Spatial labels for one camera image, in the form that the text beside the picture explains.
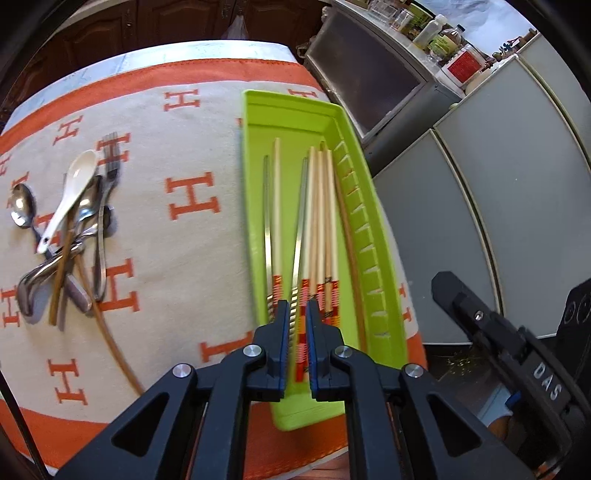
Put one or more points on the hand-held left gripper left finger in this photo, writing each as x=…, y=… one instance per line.
x=282, y=337

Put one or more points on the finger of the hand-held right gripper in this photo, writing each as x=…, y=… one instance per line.
x=461, y=300

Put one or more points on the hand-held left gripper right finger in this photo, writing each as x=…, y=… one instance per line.
x=313, y=341

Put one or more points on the red patterned wooden chopstick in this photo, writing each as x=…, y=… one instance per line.
x=330, y=221
x=277, y=207
x=318, y=221
x=301, y=357

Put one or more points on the green plastic utensil tray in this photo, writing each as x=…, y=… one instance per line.
x=295, y=124

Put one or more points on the metal fork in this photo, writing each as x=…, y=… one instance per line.
x=111, y=157

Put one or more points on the large metal soup spoon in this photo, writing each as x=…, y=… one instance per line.
x=32, y=281

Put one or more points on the white ceramic spoon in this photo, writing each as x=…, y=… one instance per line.
x=81, y=168

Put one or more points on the grey refrigerator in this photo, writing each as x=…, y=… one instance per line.
x=508, y=194

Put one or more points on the orange and white printed tablecloth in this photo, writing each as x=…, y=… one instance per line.
x=152, y=258

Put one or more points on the red label plastic jug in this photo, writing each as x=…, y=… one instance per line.
x=464, y=67

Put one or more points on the green label bottle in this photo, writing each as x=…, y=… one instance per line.
x=443, y=44

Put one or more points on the white plastic bottle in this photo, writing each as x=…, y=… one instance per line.
x=431, y=30

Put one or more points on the dark glass jar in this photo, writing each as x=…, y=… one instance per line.
x=404, y=18

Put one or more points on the white plastic bag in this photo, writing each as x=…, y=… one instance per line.
x=236, y=30

